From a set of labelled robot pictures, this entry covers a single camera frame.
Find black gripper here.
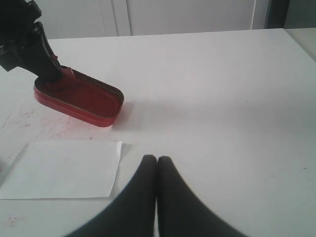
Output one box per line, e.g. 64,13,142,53
0,0,62,81

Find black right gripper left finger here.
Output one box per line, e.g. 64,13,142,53
68,155,157,237

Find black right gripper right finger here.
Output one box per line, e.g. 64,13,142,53
157,156,245,237

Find red ink pad tin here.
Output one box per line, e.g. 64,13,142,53
34,66,124,127

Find white cabinet doors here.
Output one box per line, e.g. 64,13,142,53
38,0,269,39

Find white paper sheet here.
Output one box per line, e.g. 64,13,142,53
0,140,122,199

